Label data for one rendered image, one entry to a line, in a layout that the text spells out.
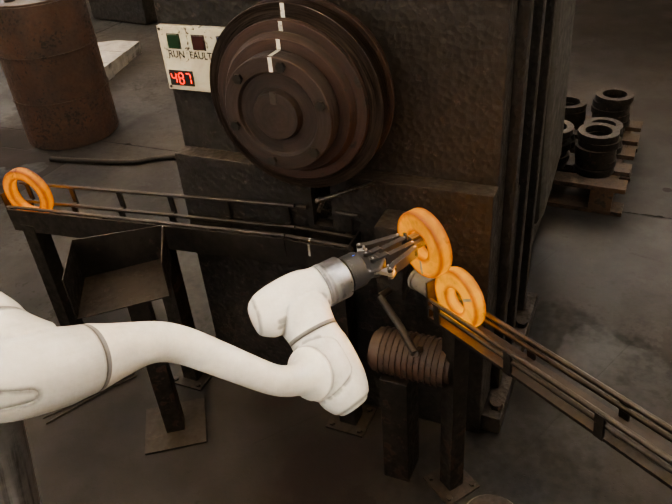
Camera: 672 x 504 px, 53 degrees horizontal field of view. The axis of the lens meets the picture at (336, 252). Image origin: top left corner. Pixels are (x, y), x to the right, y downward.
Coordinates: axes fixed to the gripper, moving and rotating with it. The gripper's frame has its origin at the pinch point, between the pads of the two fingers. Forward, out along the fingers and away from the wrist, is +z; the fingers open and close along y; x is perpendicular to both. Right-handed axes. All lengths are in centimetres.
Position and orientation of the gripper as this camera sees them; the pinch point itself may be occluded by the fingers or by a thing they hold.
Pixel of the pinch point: (423, 236)
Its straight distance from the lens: 147.7
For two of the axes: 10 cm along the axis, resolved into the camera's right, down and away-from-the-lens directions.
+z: 8.4, -3.9, 3.7
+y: 5.3, 4.4, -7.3
